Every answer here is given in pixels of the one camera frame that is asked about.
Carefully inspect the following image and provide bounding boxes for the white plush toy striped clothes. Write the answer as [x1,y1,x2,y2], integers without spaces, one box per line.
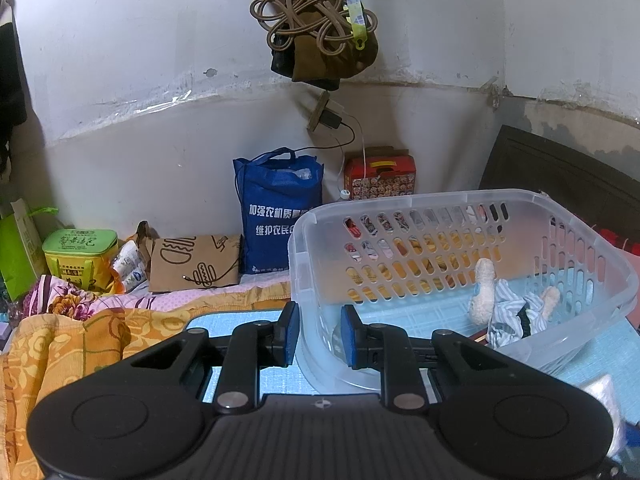
[469,258,562,348]

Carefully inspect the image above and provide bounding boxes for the white snack packets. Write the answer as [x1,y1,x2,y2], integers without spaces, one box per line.
[111,240,148,293]

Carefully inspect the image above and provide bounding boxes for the green paper bag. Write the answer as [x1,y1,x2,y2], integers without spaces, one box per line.
[0,199,58,301]

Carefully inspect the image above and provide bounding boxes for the black hanging garment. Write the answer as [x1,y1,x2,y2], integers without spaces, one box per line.
[0,0,28,181]

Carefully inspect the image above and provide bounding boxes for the clear plastic bag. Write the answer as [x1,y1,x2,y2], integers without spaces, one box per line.
[575,374,628,461]

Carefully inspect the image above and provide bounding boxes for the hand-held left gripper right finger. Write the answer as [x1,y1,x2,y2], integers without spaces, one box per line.
[340,305,511,411]

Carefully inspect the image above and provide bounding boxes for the brown wall socket board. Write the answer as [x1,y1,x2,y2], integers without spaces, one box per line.
[306,91,346,133]

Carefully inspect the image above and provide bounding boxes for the white cable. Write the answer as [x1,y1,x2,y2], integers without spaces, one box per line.
[341,114,368,193]

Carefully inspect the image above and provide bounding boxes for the dark wooden headboard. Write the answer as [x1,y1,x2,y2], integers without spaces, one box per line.
[479,125,640,256]

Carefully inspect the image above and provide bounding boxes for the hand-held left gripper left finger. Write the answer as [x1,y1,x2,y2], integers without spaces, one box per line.
[120,301,301,413]

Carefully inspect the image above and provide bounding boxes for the clear plastic basket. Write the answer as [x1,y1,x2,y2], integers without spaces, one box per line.
[287,189,640,396]

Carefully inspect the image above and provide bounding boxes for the brown hanging bag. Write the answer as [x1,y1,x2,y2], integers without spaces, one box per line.
[247,0,379,92]

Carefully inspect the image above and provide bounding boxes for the brown paper bag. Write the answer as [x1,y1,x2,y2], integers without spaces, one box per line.
[134,220,243,293]

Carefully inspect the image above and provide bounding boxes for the blue tote bag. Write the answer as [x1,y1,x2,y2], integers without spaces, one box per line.
[232,147,325,276]

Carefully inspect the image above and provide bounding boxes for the red cloth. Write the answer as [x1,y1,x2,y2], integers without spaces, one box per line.
[597,227,640,258]

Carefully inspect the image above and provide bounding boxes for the green lidded yellow box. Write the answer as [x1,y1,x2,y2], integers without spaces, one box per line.
[42,228,120,291]

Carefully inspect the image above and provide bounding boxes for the coiled brown cord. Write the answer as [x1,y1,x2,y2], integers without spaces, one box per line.
[249,0,378,56]

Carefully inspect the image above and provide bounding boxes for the pink floral blanket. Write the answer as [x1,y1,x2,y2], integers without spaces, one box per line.
[17,274,293,326]

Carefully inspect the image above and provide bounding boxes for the orange blanket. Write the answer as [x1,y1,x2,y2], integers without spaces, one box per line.
[0,305,296,480]

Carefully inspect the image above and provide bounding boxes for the red printed gift box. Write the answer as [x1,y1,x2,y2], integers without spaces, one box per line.
[344,147,417,202]

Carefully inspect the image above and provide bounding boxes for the black cable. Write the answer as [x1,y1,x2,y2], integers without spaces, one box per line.
[287,122,356,153]

